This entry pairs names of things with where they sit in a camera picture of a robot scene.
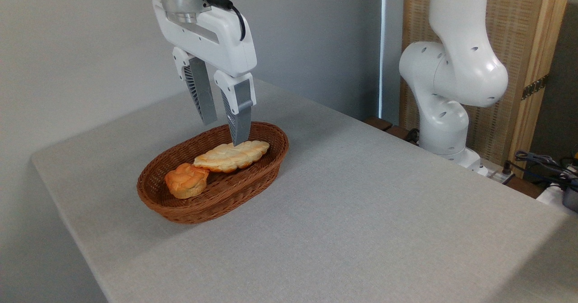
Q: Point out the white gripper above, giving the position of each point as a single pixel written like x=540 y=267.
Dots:
x=212 y=41

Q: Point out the long braided bread loaf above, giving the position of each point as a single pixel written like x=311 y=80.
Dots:
x=228 y=158

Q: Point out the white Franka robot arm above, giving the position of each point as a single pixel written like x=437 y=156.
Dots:
x=456 y=68

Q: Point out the round orange bread roll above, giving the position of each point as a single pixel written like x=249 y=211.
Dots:
x=187 y=183

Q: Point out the brown wicker oval basket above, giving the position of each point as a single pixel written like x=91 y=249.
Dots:
x=212 y=208

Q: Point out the wooden woven folding screen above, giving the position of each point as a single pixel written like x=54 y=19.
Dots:
x=519 y=23

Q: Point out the dark metal screen hinge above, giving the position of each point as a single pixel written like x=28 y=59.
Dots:
x=535 y=87

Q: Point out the white box with grey device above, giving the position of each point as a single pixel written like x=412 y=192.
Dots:
x=560 y=197

